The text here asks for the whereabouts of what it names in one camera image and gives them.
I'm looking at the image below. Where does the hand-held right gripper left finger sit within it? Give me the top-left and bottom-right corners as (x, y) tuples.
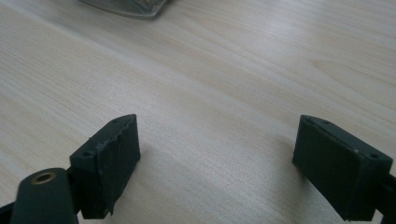
(69, 113), (142, 220)

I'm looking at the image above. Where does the grey metal tray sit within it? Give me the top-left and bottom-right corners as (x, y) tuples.
(78, 0), (171, 21)

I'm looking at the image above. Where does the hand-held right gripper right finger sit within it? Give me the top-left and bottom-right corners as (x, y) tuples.
(291, 114), (394, 222)

